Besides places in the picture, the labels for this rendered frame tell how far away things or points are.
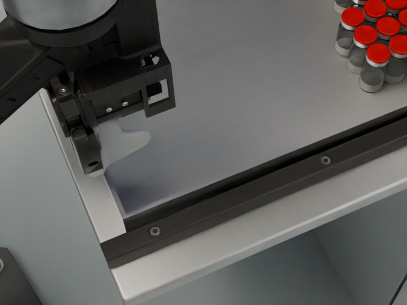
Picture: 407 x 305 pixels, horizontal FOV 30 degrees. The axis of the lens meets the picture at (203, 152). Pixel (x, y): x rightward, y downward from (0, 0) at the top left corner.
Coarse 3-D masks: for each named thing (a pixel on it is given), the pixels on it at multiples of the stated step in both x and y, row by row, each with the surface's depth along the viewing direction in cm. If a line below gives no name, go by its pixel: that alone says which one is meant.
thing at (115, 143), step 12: (108, 120) 55; (96, 132) 55; (108, 132) 55; (120, 132) 56; (132, 132) 57; (144, 132) 58; (108, 144) 57; (120, 144) 58; (132, 144) 58; (144, 144) 59; (108, 156) 58; (120, 156) 59
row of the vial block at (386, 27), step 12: (336, 0) 72; (348, 0) 71; (360, 0) 68; (372, 0) 68; (372, 12) 67; (384, 12) 67; (372, 24) 68; (384, 24) 67; (396, 24) 67; (384, 36) 66; (396, 36) 66; (396, 48) 65; (396, 60) 66; (396, 72) 67
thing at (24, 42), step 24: (0, 24) 48; (0, 48) 48; (24, 48) 46; (48, 48) 46; (72, 48) 47; (0, 72) 47; (24, 72) 46; (48, 72) 47; (0, 96) 47; (24, 96) 48; (0, 120) 49
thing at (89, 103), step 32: (128, 0) 46; (32, 32) 44; (64, 32) 43; (96, 32) 44; (128, 32) 48; (96, 64) 50; (128, 64) 50; (160, 64) 50; (64, 96) 48; (96, 96) 49; (128, 96) 53; (64, 128) 50
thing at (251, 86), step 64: (192, 0) 75; (256, 0) 75; (320, 0) 74; (192, 64) 71; (256, 64) 71; (320, 64) 70; (128, 128) 67; (192, 128) 67; (256, 128) 67; (320, 128) 67; (128, 192) 64; (192, 192) 60
